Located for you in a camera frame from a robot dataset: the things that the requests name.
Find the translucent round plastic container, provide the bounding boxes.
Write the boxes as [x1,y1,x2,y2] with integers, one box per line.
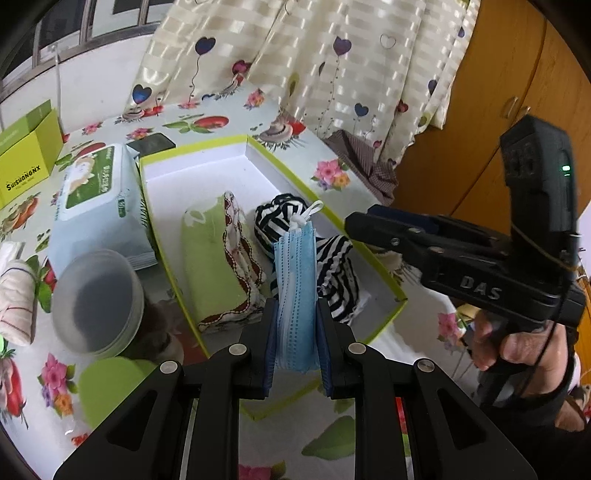
[51,250,144,359]

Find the cream heart pattern curtain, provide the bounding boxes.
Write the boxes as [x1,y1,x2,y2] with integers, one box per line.
[123,1,480,164]

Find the black white striped cloth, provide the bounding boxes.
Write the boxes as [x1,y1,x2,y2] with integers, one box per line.
[254,193,367,326]

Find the wooden cabinet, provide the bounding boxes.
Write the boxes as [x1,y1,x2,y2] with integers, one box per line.
[392,0,591,351]

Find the black smartphone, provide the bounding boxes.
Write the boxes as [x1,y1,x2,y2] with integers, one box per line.
[126,133,176,157]

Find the green rolled towel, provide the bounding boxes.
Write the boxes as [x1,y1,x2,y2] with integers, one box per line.
[180,191,266,333]

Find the blue surgical face mask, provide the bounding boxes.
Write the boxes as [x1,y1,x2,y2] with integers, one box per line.
[273,201,324,373]

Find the yellow-green cardboard box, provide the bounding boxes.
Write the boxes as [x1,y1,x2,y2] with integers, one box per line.
[0,100,63,207]

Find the person right hand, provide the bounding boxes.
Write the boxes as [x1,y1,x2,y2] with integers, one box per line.
[472,310,570,397]

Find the white cable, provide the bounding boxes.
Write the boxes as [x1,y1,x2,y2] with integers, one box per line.
[52,45,66,135]

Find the pink white rolled sock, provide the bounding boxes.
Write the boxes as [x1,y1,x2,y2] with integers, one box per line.
[0,260,36,346]

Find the green round lid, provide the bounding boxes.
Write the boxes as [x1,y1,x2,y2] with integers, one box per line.
[78,356,155,428]

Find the wet wipes pack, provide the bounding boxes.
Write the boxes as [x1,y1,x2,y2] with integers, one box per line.
[48,144,157,276]

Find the dark checkered cloth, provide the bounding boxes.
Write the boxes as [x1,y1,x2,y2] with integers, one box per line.
[324,130,398,206]

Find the white tray box green rim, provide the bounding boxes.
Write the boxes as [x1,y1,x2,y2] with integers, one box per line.
[138,134,410,422]

